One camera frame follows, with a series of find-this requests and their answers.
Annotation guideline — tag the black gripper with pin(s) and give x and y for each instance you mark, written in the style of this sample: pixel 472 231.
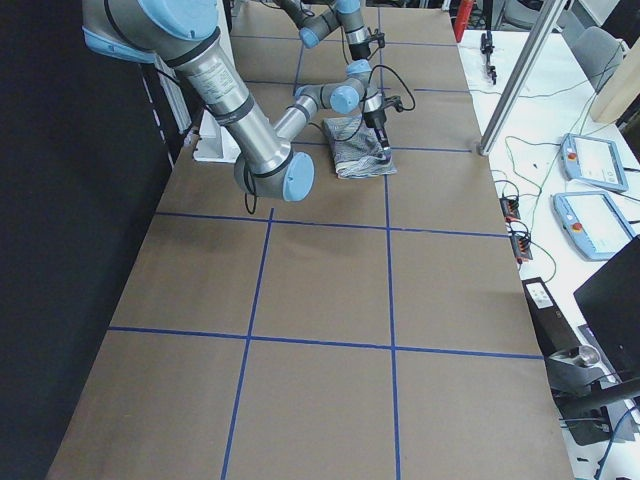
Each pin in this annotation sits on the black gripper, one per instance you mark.
pixel 374 120
pixel 358 51

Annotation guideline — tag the striped polo shirt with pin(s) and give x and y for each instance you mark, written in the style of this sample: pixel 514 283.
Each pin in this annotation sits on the striped polo shirt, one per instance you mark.
pixel 356 151

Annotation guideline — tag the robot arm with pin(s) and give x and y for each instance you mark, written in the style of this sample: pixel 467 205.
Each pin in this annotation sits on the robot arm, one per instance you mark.
pixel 186 36
pixel 345 16

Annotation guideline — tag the red cylinder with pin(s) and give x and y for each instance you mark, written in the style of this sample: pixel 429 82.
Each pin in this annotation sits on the red cylinder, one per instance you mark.
pixel 465 8

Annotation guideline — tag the orange connector hub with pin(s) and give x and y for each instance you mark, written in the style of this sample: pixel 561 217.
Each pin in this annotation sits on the orange connector hub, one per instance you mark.
pixel 521 246
pixel 510 207

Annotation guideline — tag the upper teach pendant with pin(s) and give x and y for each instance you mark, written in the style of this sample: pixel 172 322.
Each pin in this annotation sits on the upper teach pendant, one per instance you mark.
pixel 594 161

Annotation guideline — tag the teach pendant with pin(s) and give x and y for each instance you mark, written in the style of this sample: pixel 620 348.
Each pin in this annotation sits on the teach pendant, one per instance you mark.
pixel 594 161
pixel 593 222

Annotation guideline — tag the lower teach pendant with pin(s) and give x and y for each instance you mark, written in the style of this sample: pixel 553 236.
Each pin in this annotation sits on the lower teach pendant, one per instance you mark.
pixel 593 222

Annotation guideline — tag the grey office chair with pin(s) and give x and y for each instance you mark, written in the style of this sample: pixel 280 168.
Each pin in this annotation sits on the grey office chair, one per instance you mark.
pixel 599 54

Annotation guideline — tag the black power strip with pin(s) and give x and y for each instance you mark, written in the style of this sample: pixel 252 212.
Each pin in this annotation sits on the black power strip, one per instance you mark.
pixel 552 330

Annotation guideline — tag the black laptop monitor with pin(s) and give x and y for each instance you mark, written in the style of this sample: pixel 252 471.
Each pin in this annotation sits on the black laptop monitor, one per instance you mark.
pixel 609 303

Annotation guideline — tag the black stand with knob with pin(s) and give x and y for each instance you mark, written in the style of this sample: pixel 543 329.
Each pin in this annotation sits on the black stand with knob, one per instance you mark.
pixel 591 403

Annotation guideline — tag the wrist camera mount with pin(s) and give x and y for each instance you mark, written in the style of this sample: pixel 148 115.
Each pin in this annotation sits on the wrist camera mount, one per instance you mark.
pixel 394 102
pixel 377 37

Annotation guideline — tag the aluminium frame post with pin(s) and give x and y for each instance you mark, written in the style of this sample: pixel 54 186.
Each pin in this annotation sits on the aluminium frame post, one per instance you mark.
pixel 532 48

